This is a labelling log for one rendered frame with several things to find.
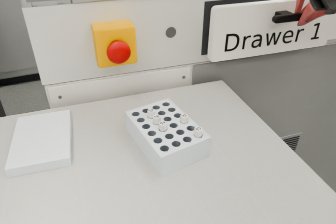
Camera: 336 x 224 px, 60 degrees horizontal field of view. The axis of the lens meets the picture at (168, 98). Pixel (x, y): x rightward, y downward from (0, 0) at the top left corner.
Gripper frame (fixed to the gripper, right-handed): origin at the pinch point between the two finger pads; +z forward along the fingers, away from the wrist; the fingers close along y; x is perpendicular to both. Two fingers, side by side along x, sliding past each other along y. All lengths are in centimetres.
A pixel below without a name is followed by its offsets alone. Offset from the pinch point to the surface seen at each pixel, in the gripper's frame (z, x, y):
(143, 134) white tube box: 0.9, 35.5, -16.1
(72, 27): 3.5, 42.7, 6.2
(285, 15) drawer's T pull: -1.5, 4.4, 0.1
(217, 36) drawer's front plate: 3.6, 16.5, 0.7
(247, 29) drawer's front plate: 3.0, 9.9, 1.1
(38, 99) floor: 155, 73, 64
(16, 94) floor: 161, 88, 74
